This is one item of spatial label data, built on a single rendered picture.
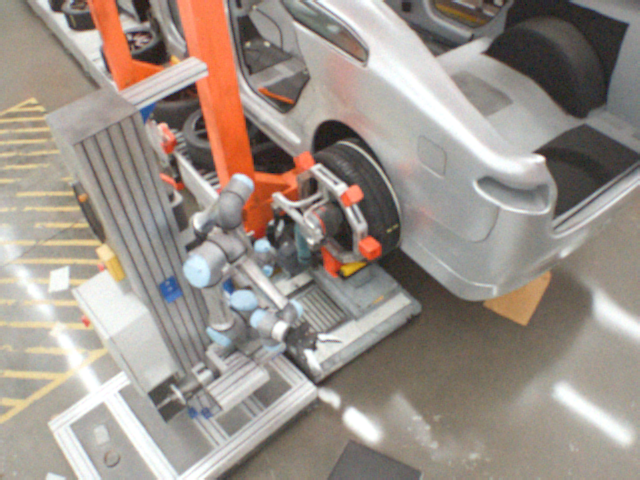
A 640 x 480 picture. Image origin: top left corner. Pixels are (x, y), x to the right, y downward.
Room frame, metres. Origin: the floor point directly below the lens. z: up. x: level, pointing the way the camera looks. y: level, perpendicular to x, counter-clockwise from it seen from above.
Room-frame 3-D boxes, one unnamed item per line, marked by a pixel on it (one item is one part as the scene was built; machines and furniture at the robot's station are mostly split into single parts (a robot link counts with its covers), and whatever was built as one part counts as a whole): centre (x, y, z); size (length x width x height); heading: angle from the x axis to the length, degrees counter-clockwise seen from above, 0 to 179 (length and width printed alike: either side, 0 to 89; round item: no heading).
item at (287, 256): (2.53, 0.10, 0.26); 0.42 x 0.18 x 0.35; 122
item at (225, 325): (1.45, 0.44, 1.19); 0.15 x 0.12 x 0.55; 142
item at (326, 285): (2.34, -0.19, 0.13); 0.50 x 0.36 x 0.10; 32
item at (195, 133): (3.72, 0.65, 0.39); 0.66 x 0.66 x 0.24
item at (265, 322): (1.29, 0.23, 1.21); 0.11 x 0.08 x 0.09; 52
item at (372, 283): (2.31, -0.21, 0.32); 0.40 x 0.30 x 0.28; 32
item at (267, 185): (2.73, 0.15, 0.69); 0.52 x 0.17 x 0.35; 122
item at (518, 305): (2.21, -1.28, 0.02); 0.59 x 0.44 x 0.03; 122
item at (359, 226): (2.22, -0.07, 0.85); 0.54 x 0.07 x 0.54; 32
